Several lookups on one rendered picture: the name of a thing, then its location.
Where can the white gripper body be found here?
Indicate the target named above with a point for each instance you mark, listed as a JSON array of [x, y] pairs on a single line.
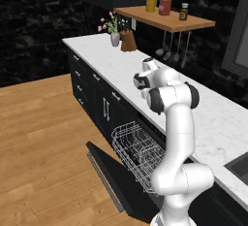
[[146, 93]]

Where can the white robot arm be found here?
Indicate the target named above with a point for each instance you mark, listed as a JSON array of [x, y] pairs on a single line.
[[179, 129]]

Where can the black dishwasher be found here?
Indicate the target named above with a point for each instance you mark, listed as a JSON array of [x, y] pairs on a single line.
[[151, 127]]

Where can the black cupboard door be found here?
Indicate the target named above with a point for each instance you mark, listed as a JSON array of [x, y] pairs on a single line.
[[99, 110], [121, 120]]

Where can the black dishwasher door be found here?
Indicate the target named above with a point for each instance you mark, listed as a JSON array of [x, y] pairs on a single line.
[[119, 175]]

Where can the black drawer front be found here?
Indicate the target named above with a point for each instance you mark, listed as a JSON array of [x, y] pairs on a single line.
[[85, 94], [100, 82], [86, 108], [82, 65], [84, 80], [122, 104]]

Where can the hanging grey spoon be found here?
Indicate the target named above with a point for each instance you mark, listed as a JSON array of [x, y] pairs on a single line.
[[167, 54]]

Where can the hanging grey ladle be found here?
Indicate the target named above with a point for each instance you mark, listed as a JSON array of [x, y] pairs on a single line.
[[160, 50]]

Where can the hanging grey spatula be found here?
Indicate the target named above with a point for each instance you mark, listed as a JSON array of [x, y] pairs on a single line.
[[177, 55]]

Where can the hanging grey long tool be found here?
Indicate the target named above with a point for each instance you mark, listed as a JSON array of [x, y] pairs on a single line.
[[185, 58]]

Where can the brown knife block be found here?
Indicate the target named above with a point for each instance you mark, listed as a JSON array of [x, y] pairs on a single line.
[[128, 42]]

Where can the grey vase with pink flowers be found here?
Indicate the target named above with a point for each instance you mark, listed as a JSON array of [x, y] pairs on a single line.
[[115, 39]]

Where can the small brown jar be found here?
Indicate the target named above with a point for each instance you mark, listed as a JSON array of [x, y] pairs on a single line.
[[183, 13]]

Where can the red jar with dark lid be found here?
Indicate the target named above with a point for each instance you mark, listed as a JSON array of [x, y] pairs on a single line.
[[164, 6]]

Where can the yellow bottle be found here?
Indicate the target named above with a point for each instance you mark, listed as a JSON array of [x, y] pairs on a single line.
[[150, 3]]

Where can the black sink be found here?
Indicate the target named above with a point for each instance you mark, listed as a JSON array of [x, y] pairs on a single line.
[[240, 168]]

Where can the black base cupboard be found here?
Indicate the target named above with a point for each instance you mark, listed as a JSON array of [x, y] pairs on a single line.
[[226, 210]]

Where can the wooden wall shelf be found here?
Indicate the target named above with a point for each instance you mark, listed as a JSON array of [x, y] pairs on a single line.
[[168, 19]]

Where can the grey window frame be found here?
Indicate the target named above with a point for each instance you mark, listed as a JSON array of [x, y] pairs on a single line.
[[237, 39]]

